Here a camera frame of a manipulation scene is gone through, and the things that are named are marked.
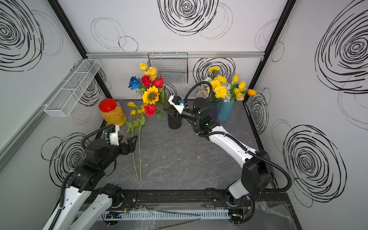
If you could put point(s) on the black vase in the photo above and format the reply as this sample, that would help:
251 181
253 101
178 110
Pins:
174 125

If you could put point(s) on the yellow poppy stem large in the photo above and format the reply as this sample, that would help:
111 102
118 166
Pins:
140 126

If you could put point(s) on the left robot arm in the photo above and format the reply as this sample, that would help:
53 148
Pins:
81 203

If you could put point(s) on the red rose low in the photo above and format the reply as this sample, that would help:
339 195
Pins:
152 110

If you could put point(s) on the yellow rose stem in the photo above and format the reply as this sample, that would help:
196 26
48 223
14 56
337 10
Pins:
149 71

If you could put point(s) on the yellow carnation bouquet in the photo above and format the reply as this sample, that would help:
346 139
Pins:
218 84

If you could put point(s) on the white cable duct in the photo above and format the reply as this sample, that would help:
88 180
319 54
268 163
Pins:
167 215

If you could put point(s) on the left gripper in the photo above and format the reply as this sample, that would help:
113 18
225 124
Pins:
132 146

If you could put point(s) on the sunflower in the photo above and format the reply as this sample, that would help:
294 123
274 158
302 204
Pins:
151 95

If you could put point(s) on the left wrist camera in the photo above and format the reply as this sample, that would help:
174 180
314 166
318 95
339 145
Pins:
111 134

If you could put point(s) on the white wire shelf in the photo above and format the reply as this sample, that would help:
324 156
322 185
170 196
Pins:
73 88

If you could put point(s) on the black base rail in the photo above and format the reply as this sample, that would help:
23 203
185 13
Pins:
214 197

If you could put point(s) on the purple glass vase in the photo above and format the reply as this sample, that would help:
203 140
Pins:
213 110

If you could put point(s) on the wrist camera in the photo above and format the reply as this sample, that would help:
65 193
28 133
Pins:
111 134
177 102

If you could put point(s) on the black wire basket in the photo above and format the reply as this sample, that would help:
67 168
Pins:
172 66

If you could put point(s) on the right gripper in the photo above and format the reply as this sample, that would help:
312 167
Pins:
174 114

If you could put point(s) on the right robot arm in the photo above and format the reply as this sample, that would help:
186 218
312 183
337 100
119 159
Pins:
257 168

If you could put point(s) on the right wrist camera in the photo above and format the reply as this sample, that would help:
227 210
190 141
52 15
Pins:
177 102

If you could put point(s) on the yellow tulip bouquet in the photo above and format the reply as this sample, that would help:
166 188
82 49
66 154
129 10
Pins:
238 90

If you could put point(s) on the teal ceramic vase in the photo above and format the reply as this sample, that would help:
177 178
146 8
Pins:
225 111

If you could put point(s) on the red rose top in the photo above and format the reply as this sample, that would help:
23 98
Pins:
148 81

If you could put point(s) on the blue rose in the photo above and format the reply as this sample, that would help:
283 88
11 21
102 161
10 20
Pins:
134 83

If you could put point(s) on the red lid plastic jar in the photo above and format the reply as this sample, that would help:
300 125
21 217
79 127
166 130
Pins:
112 112

